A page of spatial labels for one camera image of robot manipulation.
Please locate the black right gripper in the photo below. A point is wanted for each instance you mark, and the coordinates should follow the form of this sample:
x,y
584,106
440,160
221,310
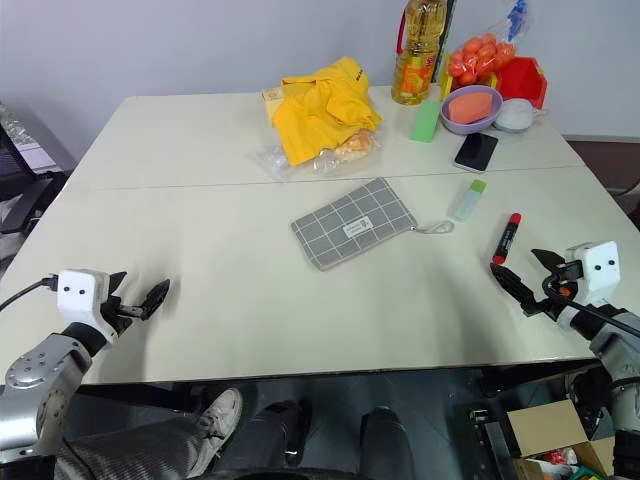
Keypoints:
x,y
559,295

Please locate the cooking oil bottle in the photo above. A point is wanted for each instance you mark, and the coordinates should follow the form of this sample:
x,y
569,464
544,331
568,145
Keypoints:
x,y
417,55

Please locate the black metal frame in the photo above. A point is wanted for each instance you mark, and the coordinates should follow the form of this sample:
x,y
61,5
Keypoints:
x,y
492,440

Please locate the red plastic bin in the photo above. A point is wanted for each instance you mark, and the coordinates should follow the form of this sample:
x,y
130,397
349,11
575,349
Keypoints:
x,y
522,80

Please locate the grey checked pouch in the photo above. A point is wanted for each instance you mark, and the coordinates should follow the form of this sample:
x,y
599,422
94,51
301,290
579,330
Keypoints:
x,y
345,220

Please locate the bag of orange balls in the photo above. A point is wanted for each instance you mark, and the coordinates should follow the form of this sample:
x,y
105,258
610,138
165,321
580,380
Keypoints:
x,y
480,57

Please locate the black smartphone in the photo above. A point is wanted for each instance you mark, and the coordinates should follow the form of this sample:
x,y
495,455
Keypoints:
x,y
476,150

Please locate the grey trouser leg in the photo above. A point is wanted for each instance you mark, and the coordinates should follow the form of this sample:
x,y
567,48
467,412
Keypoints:
x,y
130,452

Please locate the pale yellow box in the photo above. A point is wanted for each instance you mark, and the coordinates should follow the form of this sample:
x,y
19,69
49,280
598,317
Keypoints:
x,y
270,100

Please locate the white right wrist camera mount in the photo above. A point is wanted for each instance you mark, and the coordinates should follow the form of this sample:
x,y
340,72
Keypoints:
x,y
600,267

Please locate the purple bowl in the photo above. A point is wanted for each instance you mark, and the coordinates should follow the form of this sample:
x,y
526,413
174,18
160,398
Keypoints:
x,y
467,127

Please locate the orange sponge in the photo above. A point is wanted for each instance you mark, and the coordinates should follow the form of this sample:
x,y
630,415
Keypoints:
x,y
469,106

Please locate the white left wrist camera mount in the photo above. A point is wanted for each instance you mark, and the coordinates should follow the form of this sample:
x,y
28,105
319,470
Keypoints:
x,y
77,295

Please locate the bag of blue clips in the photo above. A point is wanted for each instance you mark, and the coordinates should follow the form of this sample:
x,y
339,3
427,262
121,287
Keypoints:
x,y
517,17

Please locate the dark rounded shape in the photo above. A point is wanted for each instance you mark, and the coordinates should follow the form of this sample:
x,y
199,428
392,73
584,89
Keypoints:
x,y
387,445
280,430

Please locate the yellow garment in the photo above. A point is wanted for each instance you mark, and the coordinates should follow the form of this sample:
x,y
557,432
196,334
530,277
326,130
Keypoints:
x,y
320,115

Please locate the white sneaker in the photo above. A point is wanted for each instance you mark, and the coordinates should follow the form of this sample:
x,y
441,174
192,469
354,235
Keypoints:
x,y
220,425

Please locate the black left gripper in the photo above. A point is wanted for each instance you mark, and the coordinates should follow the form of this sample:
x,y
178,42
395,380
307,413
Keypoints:
x,y
116,311

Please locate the clear plastic bag with food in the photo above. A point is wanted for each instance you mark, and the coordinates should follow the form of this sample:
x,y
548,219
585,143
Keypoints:
x,y
350,150

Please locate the light green rectangular block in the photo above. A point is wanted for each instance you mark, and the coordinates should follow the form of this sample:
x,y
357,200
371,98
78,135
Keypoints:
x,y
425,121

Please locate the glue stick with green cap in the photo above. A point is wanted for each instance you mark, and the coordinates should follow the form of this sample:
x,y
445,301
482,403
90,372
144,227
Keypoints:
x,y
467,202

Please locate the red marker pen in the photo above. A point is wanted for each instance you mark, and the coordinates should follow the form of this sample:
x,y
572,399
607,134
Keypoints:
x,y
506,239

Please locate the cardboard box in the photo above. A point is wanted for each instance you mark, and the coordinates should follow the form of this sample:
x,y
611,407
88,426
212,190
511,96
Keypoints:
x,y
545,425

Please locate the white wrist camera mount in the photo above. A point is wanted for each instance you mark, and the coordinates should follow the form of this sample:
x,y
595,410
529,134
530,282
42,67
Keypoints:
x,y
600,267
77,295

